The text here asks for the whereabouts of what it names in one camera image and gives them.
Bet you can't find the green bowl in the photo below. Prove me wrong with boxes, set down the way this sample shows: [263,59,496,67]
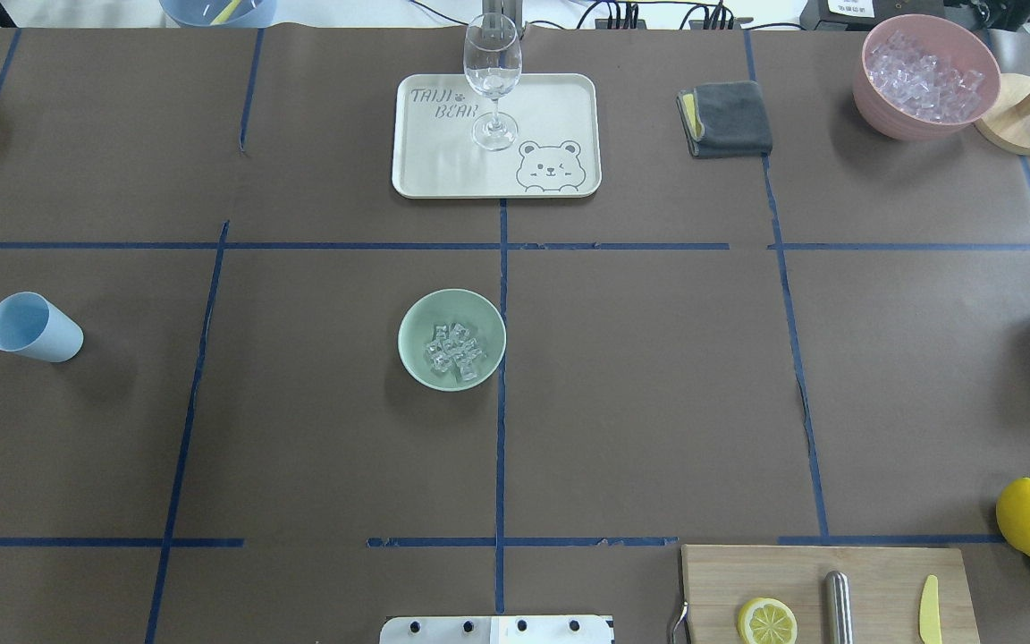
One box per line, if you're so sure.
[398,289,507,392]

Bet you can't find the light blue cup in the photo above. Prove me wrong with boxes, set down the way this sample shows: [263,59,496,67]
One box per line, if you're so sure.
[0,291,83,363]

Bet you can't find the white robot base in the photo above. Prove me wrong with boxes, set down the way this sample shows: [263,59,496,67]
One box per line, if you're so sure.
[379,614,616,643]

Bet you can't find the ice cubes in green bowl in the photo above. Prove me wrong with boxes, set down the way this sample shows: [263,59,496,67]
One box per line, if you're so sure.
[424,321,487,384]

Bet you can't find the blue bowl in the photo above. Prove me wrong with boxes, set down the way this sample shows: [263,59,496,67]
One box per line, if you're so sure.
[159,1,279,29]

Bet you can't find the ice cubes in pink bowl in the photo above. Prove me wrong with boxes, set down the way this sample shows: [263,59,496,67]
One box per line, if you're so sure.
[864,31,986,123]

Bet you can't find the pink bowl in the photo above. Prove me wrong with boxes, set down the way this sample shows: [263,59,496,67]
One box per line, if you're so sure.
[853,13,1000,141]

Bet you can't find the cream bear tray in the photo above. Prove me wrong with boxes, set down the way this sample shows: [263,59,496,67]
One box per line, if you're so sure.
[392,73,604,199]

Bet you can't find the wine glass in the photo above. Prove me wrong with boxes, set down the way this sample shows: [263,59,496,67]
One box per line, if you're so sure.
[462,12,523,151]

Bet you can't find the grey folded cloth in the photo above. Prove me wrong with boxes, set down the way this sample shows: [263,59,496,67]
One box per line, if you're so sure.
[676,80,773,159]

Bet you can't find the lemon half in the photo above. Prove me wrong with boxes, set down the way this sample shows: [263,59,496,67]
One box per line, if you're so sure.
[735,597,798,644]

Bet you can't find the steel muddler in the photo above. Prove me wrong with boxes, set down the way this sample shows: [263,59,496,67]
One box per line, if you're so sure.
[824,570,855,643]

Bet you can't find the wooden cutting board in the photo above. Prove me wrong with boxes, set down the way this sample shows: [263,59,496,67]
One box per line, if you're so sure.
[681,545,981,643]

